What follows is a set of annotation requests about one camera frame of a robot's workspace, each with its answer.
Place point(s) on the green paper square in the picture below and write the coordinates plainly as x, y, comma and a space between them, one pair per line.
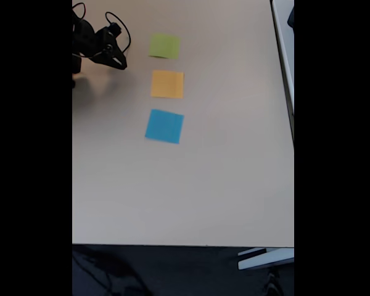
165, 46

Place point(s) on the orange paper square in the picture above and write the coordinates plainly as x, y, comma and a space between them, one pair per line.
167, 84

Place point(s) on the light blue paper square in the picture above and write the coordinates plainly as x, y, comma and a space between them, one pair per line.
164, 126

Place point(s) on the white side table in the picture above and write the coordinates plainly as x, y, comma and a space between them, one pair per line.
283, 46

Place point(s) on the dark blue object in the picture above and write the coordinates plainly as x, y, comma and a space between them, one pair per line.
292, 18

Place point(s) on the white table leg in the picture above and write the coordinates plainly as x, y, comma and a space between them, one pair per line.
265, 260

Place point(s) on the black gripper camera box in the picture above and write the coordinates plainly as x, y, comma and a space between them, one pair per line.
115, 29

